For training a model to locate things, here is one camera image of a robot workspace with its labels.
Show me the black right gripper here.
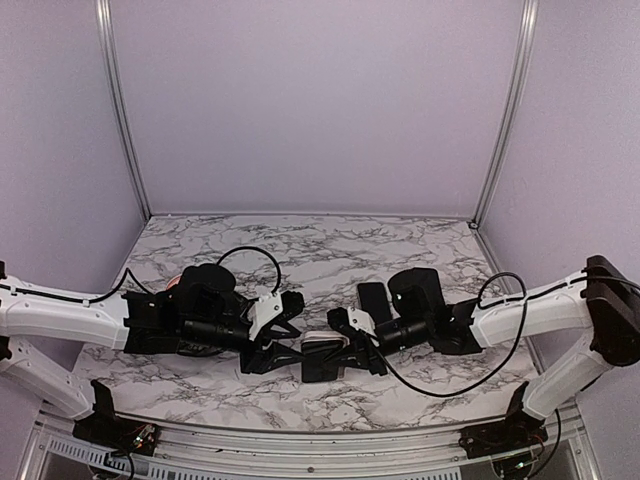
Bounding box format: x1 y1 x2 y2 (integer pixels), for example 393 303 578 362
323 316 432 377

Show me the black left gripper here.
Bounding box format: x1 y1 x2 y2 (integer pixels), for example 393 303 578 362
181 313 307 375

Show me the black smartphone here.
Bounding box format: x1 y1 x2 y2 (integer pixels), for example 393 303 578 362
357 282 393 326
301 338 344 384

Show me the pink phone case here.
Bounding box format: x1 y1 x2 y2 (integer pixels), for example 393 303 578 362
302 330 350 346

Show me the black phone case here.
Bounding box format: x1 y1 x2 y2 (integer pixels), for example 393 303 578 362
421 268 446 312

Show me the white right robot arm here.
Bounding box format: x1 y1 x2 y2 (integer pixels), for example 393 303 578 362
326 255 639 448

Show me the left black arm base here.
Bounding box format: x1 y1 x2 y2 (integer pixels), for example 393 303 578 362
72 380 159 456

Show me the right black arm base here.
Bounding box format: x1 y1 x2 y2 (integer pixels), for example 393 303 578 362
458 382 548 459

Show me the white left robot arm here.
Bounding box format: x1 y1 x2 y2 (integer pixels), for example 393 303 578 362
1 263 305 445

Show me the red white patterned bowl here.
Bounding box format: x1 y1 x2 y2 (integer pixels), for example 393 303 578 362
166 276 180 290

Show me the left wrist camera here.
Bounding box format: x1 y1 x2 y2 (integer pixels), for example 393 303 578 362
247 291 305 342

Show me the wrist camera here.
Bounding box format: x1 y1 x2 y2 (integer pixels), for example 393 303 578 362
327 307 376 338
247 291 305 342

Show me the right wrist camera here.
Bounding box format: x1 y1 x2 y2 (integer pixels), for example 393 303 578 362
327 307 376 338

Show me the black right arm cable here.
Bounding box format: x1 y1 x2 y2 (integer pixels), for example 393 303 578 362
379 272 529 397

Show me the front aluminium rail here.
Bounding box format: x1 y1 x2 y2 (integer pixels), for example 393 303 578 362
16 404 602 479

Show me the left aluminium frame post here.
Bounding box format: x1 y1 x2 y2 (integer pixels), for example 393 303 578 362
95 0 152 223

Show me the aluminium frame post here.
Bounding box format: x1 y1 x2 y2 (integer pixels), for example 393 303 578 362
95 0 152 223
470 0 539 230

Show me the right aluminium frame post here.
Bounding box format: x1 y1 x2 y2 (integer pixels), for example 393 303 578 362
470 0 539 230

